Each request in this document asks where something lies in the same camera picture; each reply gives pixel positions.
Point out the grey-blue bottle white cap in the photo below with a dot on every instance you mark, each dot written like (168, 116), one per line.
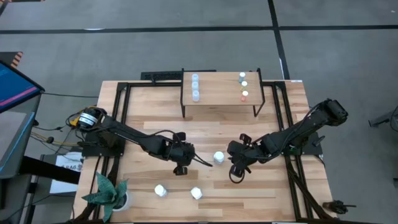
(242, 77)

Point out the grey equipment cart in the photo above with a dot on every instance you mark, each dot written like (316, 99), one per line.
(14, 137)

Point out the black perforated bar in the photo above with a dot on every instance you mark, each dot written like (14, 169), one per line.
(161, 75)

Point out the yellow medicine bottle white cap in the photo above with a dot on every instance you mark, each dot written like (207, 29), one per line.
(244, 85)

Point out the red medicine bottle white cap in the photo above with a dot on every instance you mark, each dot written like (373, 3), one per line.
(244, 96)

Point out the green artificial plant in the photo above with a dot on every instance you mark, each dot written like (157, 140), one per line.
(105, 193)

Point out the monitor with blue screen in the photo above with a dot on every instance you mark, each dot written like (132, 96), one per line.
(15, 87)

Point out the black clamp tool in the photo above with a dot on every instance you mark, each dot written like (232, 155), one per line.
(335, 207)

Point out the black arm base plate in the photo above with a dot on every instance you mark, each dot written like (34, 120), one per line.
(306, 150)
(99, 151)

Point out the clear translucent medicine bottle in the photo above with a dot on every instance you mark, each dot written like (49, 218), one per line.
(195, 86)
(195, 96)
(195, 77)

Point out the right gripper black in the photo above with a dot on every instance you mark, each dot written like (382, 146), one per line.
(248, 151)

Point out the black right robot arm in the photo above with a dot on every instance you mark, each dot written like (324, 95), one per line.
(304, 124)

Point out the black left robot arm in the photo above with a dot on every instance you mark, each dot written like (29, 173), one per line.
(124, 129)

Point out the white plant pot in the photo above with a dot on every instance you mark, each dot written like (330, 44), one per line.
(124, 203)

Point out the black orange hazard striped plate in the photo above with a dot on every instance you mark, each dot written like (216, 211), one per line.
(17, 59)

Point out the black aluminium table frame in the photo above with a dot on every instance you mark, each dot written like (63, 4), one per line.
(149, 83)

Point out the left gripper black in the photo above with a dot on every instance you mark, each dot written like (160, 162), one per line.
(180, 152)

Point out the wooden shelf black metal legs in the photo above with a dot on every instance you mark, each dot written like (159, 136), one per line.
(217, 90)

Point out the white paper sheet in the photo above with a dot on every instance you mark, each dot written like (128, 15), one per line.
(66, 163)

